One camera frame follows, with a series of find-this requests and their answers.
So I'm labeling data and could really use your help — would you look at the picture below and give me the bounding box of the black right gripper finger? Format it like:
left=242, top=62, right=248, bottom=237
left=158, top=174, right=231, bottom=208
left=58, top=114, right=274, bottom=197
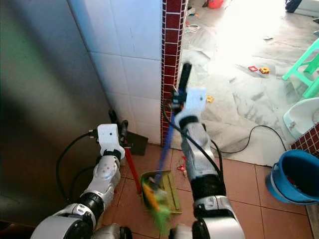
left=179, top=62, right=193, bottom=93

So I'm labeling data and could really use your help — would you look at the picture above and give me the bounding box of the blue-handled broom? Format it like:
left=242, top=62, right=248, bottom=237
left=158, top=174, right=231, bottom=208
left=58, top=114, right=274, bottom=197
left=142, top=110, right=178, bottom=236

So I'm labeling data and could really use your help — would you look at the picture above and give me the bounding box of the olive dustpan with red handle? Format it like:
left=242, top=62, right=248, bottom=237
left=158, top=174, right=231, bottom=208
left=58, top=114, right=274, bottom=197
left=123, top=149, right=182, bottom=215

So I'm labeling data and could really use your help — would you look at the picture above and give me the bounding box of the red and tan floor litter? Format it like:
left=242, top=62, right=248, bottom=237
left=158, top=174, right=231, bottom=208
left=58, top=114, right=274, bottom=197
left=176, top=161, right=188, bottom=178

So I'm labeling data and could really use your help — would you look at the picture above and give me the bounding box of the red plastic bowl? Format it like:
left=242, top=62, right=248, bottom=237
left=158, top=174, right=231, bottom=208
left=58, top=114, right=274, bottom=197
left=207, top=0, right=225, bottom=9

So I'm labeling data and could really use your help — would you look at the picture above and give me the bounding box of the silver left robot leg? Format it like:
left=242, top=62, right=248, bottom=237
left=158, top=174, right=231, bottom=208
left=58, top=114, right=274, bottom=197
left=92, top=224, right=133, bottom=239

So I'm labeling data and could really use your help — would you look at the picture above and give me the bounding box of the silver robot leg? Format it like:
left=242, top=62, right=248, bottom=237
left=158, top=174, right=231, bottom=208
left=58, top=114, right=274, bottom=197
left=92, top=224, right=133, bottom=239
left=169, top=224, right=195, bottom=239

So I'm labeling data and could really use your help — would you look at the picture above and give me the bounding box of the silver right robot leg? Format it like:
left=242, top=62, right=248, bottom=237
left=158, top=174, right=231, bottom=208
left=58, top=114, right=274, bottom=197
left=169, top=224, right=195, bottom=239

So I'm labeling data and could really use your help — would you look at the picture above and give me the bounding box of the green plastic stool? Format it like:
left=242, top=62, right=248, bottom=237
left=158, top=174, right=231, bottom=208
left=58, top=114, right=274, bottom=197
left=281, top=38, right=319, bottom=98

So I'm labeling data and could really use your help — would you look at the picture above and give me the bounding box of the white plastic basin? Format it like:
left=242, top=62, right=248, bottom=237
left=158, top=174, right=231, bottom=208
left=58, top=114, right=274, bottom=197
left=282, top=97, right=319, bottom=140

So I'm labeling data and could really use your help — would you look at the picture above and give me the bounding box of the blue plastic bucket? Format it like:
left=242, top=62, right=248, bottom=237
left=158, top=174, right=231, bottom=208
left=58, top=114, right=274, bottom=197
left=265, top=149, right=319, bottom=205

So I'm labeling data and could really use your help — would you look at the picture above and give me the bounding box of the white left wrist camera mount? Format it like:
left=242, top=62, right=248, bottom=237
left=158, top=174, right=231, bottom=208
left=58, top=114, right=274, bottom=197
left=97, top=123, right=126, bottom=160

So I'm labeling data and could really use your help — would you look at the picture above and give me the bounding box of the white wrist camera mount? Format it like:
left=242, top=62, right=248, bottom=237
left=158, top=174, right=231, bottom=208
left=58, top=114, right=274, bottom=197
left=185, top=87, right=208, bottom=118
left=97, top=123, right=126, bottom=160

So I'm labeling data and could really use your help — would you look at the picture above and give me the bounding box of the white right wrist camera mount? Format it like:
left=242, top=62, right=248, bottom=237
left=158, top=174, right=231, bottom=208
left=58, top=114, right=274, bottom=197
left=185, top=87, right=208, bottom=118

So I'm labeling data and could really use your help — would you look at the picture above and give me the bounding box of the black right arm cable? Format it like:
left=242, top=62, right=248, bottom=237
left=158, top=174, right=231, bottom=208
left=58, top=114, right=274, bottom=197
left=162, top=109, right=225, bottom=181

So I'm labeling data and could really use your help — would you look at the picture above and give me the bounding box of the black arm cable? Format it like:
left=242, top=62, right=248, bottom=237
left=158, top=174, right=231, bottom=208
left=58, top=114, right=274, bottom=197
left=54, top=130, right=101, bottom=203
left=162, top=109, right=225, bottom=181

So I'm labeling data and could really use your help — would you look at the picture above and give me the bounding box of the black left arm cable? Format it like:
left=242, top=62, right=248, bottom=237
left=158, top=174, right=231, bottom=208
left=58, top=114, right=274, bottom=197
left=54, top=130, right=101, bottom=203

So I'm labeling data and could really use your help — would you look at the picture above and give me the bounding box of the thin black floor cable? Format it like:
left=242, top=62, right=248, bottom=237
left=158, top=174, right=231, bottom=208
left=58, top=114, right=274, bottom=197
left=222, top=124, right=288, bottom=154

